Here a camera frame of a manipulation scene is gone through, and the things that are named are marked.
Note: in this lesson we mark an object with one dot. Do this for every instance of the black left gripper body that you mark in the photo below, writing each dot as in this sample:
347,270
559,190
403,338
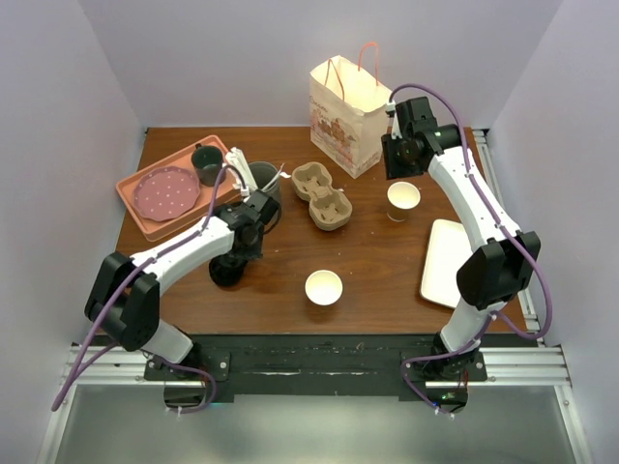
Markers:
254,249

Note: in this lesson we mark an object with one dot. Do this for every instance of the dark green mug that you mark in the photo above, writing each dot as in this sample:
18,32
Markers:
207,162

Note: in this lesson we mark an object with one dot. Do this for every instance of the pink rectangular tray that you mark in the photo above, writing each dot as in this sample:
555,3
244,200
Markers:
151,230

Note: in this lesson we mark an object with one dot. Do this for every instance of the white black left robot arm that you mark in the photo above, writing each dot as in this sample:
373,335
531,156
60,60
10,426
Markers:
125,301

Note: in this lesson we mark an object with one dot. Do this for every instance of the brown paper coffee cup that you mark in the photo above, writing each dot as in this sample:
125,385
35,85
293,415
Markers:
403,198

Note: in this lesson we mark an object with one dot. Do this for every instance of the pink polka dot plate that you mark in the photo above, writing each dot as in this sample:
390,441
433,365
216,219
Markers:
165,193

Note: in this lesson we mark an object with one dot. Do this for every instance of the cardboard two-cup carrier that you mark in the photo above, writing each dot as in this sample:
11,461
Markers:
329,208

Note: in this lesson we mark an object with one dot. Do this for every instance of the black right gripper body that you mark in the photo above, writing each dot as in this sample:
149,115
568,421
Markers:
397,159

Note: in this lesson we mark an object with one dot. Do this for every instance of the white rectangular plate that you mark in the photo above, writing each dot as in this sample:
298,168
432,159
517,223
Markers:
448,249

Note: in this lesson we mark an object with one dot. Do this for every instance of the grey cylindrical utensil holder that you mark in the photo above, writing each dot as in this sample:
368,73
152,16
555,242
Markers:
263,171

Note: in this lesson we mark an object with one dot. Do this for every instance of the white plastic stirrer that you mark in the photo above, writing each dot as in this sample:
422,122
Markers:
276,178

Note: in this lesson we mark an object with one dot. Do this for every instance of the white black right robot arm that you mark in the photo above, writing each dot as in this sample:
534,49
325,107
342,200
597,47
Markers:
503,258

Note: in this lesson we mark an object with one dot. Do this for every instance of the cream paper takeout bag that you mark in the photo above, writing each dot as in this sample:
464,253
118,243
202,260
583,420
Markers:
347,113

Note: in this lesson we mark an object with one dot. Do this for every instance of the black plastic cup lid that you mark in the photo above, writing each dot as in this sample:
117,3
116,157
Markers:
226,271

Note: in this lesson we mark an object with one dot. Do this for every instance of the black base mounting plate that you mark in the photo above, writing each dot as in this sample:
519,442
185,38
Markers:
226,366

